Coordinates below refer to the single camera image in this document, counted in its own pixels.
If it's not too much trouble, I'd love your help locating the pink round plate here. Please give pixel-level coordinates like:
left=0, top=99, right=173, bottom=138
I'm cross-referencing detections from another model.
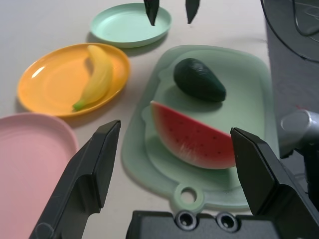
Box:
left=0, top=112, right=79, bottom=239

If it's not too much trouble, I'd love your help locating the green cutting board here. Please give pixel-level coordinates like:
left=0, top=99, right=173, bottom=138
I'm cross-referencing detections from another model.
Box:
left=121, top=44, right=277, bottom=215

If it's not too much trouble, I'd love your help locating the mint green round plate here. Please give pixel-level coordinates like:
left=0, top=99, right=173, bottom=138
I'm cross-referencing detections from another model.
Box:
left=89, top=2, right=172, bottom=48

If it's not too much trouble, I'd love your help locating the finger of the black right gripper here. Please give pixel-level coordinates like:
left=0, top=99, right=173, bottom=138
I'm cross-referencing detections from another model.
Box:
left=185, top=0, right=201, bottom=24
left=144, top=0, right=160, bottom=26

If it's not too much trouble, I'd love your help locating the grey robot left leg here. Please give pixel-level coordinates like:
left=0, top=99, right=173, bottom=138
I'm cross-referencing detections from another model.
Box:
left=279, top=109, right=319, bottom=160

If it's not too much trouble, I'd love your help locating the yellow round plate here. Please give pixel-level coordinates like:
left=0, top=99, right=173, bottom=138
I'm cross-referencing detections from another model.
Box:
left=16, top=42, right=131, bottom=118

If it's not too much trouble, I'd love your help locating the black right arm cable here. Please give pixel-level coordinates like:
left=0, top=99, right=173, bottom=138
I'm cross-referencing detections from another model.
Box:
left=260, top=0, right=319, bottom=63

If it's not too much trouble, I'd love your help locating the dark green avocado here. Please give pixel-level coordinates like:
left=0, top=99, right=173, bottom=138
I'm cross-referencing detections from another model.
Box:
left=173, top=58, right=227, bottom=103

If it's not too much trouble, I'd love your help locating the red watermelon slice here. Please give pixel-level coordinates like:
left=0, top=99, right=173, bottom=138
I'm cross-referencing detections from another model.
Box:
left=150, top=100, right=237, bottom=170

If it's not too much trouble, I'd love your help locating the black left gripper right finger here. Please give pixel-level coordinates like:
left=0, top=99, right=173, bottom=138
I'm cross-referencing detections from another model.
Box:
left=230, top=127, right=319, bottom=239

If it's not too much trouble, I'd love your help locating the yellow banana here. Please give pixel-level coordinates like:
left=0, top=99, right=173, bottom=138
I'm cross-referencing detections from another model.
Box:
left=72, top=45, right=114, bottom=112

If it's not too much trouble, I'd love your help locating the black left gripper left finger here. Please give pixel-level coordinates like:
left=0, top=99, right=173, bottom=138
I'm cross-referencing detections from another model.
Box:
left=28, top=119, right=122, bottom=239

